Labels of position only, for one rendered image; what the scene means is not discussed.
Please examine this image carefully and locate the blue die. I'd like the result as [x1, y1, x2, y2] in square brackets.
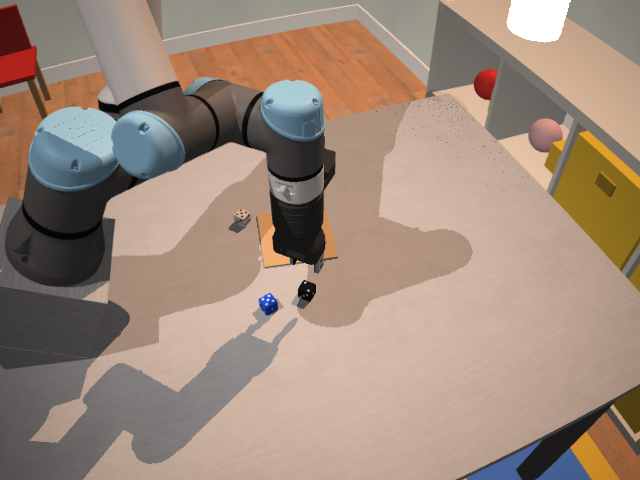
[259, 293, 278, 316]

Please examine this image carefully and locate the white die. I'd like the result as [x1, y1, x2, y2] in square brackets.
[233, 208, 251, 227]

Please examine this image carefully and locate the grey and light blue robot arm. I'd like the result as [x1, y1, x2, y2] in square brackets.
[5, 0, 326, 287]

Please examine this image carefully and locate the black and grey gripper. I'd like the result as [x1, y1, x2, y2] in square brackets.
[268, 136, 336, 274]

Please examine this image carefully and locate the orange flat mat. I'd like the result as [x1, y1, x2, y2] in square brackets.
[257, 206, 338, 268]

